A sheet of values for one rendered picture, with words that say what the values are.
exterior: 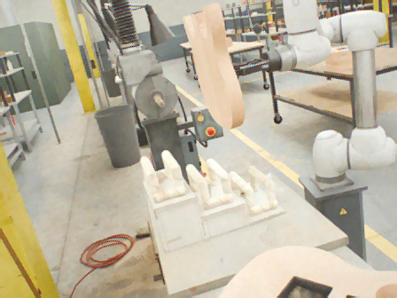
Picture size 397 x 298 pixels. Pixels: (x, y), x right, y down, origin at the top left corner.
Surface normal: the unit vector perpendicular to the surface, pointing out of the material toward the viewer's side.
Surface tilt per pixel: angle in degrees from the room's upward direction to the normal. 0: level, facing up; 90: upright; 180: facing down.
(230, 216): 90
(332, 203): 90
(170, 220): 90
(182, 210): 90
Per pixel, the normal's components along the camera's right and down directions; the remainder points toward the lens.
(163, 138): 0.24, 0.26
